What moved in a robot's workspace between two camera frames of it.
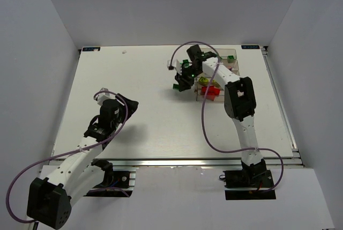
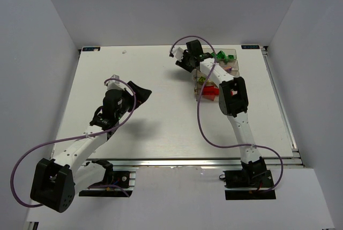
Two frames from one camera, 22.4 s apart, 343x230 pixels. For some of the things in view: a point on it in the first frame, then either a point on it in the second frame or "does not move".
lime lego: x=203 y=81 does not move
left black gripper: x=128 y=104 to x=131 y=94
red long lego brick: x=212 y=90 does not move
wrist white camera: x=171 y=66 to x=178 y=52
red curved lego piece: x=211 y=97 does not move
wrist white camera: x=102 y=97 to x=114 y=84
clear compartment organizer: x=208 y=88 does not move
